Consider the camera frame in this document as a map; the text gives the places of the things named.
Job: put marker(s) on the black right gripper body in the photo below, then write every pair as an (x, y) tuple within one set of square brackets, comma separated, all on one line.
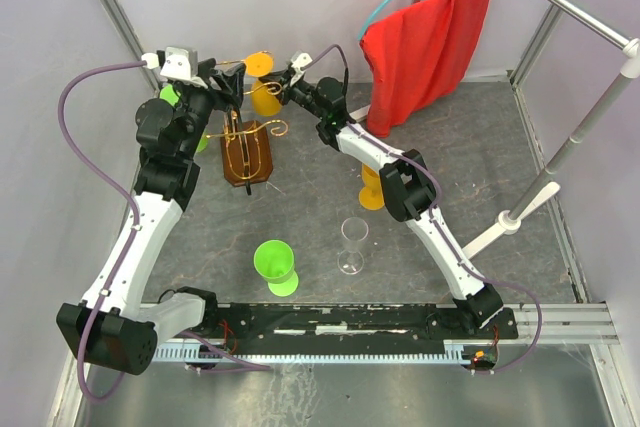
[(287, 87)]

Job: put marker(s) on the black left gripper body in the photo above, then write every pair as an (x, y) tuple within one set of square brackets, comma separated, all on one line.
[(198, 102)]

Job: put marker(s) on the green plastic goblet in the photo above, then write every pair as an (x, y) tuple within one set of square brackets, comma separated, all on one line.
[(171, 95), (274, 261)]

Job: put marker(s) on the orange plastic goblet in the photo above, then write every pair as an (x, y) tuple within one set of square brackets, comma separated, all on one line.
[(262, 93), (370, 196)]

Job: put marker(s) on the gold wire wine glass rack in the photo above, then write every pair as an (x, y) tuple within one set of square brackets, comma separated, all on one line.
[(245, 148)]

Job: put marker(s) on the clear wine glass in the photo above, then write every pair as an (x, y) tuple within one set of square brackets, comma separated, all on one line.
[(354, 232)]

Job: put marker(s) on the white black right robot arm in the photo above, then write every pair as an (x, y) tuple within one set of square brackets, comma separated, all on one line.
[(474, 296)]

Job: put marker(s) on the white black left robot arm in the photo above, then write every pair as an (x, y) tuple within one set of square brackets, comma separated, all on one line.
[(109, 327)]

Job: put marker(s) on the red cloth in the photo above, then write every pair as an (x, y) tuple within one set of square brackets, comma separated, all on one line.
[(418, 55)]

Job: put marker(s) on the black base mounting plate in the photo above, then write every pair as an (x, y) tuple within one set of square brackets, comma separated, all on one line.
[(270, 328)]

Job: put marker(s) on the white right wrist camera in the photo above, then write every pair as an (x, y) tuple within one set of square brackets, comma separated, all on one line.
[(300, 60)]

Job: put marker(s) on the white cable duct rail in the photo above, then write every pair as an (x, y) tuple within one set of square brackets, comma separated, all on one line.
[(192, 352)]

